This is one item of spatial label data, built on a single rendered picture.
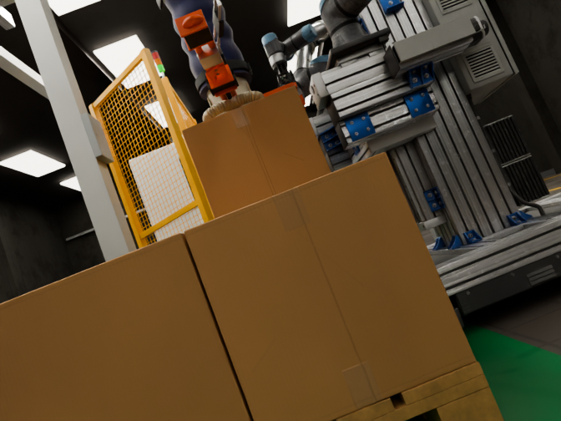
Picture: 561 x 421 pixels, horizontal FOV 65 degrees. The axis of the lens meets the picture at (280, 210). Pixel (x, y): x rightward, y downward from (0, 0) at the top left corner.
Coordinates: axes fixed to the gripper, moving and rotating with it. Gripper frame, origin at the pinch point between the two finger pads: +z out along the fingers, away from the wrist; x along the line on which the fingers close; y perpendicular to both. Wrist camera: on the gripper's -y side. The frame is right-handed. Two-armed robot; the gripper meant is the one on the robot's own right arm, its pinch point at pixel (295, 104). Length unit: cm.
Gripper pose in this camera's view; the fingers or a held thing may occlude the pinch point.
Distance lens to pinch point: 209.9
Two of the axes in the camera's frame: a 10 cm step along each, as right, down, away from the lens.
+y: -0.6, -1.1, -9.9
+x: 9.3, -3.6, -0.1
